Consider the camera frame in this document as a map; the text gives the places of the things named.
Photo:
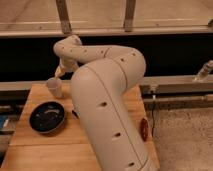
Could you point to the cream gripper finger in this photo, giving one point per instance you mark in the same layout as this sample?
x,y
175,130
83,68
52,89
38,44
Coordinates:
x,y
60,71

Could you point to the left wooden frame post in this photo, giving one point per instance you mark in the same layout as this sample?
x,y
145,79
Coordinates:
x,y
63,16

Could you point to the right wooden frame post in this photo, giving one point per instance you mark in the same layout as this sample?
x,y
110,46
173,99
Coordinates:
x,y
129,15

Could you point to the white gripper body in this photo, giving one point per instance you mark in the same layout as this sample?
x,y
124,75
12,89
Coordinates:
x,y
68,65

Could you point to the dark round bowl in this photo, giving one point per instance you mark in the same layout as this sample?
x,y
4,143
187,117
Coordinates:
x,y
47,117

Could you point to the white ceramic cup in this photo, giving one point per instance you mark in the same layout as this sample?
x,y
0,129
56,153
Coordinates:
x,y
54,86

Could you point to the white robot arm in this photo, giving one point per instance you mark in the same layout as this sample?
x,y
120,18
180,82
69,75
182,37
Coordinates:
x,y
101,75

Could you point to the red brown oval object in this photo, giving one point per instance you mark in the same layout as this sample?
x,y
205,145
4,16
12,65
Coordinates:
x,y
144,129

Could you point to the wooden frame post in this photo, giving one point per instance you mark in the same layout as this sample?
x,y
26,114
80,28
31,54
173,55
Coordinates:
x,y
63,16
129,15

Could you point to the black white striped block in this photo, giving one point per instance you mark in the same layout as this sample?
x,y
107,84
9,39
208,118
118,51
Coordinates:
x,y
75,114

